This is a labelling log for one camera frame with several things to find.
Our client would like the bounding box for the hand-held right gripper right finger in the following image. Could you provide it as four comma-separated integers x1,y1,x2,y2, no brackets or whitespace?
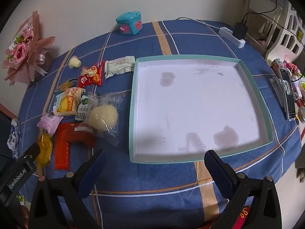
204,149,286,229

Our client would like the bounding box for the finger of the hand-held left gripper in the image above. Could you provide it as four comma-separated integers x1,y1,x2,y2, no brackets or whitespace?
17,143,41,171

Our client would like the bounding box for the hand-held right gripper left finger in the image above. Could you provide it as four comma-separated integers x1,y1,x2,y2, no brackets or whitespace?
28,149,108,229

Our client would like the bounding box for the yellow jelly packet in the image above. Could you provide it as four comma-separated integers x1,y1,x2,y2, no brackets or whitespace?
35,132,54,176

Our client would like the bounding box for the pink snack packet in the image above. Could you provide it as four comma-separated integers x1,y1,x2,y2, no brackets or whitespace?
37,113,64,136

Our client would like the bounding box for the clear bun packet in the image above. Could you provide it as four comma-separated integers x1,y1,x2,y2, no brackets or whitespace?
74,92,125,147

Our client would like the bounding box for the green white snack packet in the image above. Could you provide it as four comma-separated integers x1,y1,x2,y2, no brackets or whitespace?
75,95,92,121

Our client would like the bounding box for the yellow egg roll packet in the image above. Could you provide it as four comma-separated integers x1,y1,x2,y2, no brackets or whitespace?
53,87,86,117

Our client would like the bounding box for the teal rimmed white tray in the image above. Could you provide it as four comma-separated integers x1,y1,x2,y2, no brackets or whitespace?
129,55,273,164

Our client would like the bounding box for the green clear biscuit packet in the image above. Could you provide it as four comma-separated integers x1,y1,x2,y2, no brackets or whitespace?
58,77,79,91

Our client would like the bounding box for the red snack packet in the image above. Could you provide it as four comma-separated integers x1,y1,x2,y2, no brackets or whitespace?
78,61,105,88

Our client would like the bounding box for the white jelly cup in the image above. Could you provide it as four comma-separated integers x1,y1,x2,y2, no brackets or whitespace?
69,56,81,69

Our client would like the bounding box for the cream snack packet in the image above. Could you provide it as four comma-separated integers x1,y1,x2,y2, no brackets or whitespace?
104,56,136,79

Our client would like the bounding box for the crumpled blue white wrapper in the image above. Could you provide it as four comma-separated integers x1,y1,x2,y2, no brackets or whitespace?
7,119,22,159

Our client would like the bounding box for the red printed paper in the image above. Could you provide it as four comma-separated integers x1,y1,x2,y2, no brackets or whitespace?
235,205,254,229

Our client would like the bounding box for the blue plaid cloth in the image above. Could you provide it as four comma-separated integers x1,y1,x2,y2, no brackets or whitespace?
18,19,302,229

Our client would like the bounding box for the grey phone stand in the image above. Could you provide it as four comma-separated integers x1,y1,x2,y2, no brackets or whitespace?
270,77,286,108

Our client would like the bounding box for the pink flower bouquet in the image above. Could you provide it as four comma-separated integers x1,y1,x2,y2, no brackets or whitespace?
2,11,56,86

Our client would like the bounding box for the smartphone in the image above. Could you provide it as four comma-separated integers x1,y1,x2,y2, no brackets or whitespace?
279,67,297,122

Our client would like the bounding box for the pile of colourful toys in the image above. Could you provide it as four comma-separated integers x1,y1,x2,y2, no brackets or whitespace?
271,55,305,124

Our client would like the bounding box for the white chair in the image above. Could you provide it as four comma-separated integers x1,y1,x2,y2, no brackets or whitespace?
264,2,305,65

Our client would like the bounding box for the white power strip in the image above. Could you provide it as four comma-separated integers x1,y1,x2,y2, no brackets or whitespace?
219,27,246,48

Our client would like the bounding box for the black charger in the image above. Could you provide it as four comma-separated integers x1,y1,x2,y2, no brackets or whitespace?
232,22,249,40

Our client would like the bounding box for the teal toy house box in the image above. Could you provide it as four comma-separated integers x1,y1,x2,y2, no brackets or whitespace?
116,11,143,36

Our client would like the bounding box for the white cable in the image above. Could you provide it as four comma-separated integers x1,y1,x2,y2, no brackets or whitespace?
176,17,221,30

